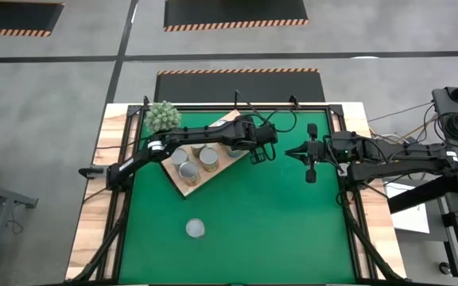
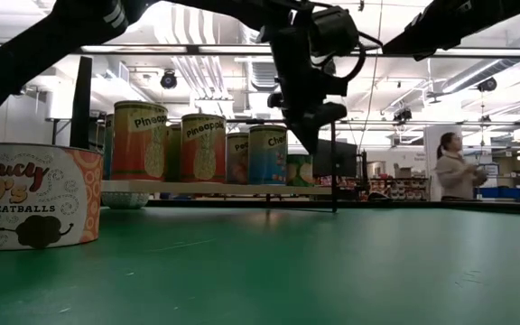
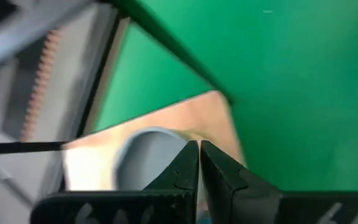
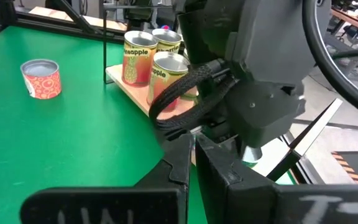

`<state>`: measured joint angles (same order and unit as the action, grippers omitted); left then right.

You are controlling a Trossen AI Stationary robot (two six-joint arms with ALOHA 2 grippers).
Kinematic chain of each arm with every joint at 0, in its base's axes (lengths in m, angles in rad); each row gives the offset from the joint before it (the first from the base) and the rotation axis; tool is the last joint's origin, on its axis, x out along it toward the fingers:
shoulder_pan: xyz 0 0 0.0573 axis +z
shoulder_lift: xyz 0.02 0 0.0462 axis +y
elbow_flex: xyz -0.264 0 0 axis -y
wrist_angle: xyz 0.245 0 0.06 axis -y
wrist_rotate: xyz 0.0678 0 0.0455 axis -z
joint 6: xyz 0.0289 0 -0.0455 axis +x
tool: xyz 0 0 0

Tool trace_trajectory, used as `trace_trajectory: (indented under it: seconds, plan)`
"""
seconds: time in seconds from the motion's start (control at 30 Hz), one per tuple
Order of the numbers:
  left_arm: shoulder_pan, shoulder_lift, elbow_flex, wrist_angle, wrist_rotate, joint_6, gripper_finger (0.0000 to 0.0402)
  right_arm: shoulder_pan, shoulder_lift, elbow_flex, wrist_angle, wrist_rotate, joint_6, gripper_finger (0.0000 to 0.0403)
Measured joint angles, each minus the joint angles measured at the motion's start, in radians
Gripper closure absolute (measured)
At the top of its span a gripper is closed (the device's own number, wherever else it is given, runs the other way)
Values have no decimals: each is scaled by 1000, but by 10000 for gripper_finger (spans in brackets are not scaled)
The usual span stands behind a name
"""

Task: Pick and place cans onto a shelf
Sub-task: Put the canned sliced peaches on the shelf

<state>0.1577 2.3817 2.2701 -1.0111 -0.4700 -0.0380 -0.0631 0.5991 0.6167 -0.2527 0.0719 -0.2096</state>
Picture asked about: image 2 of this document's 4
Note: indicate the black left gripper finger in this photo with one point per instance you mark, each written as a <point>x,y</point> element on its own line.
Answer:
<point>309,135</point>
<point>332,114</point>

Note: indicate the short green pear can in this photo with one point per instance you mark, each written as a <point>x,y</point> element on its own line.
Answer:
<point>299,171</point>

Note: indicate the blue cherries label can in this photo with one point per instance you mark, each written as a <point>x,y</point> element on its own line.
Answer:
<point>266,155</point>

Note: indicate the peaches label can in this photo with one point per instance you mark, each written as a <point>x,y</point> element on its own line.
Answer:
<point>237,158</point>

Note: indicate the orange pineapple label can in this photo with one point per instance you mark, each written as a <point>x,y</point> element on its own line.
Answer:
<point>203,149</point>
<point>138,144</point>

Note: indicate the olive green label can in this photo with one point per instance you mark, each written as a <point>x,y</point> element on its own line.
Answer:
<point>174,153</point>

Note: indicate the blue green label can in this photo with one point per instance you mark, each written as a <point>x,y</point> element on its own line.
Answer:
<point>108,149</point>

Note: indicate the white Saucy O's can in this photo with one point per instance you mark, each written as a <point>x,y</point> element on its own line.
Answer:
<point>39,198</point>

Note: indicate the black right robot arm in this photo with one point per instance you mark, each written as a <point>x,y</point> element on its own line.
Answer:
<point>445,22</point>

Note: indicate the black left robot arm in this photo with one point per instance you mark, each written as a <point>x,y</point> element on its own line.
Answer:
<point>39,49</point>

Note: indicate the black monitor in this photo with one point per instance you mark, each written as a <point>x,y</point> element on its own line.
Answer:
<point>346,158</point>

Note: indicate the black ceiling spotlight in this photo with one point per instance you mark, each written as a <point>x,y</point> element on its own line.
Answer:
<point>487,84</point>
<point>168,80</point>
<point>403,114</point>

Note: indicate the black linear ceiling light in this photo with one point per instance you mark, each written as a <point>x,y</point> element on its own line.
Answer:
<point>224,49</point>

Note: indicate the cardboard box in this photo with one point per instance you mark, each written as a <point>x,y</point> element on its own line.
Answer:
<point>402,171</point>

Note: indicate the person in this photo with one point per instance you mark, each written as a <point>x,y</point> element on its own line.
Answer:
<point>456,173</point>

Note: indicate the green table mat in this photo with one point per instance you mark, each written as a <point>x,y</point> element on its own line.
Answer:
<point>260,280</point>

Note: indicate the blue storage bins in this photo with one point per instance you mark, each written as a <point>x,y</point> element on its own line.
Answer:
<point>513,193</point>

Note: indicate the silver ventilation duct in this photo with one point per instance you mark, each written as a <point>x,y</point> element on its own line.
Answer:
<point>260,74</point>

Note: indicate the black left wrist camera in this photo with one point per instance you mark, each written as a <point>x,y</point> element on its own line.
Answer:
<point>334,31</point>

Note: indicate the wooden shelf with black frame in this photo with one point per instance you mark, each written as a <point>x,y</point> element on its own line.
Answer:
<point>219,188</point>

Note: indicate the black metal table frame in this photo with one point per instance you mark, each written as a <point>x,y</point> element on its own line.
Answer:
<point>422,205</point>

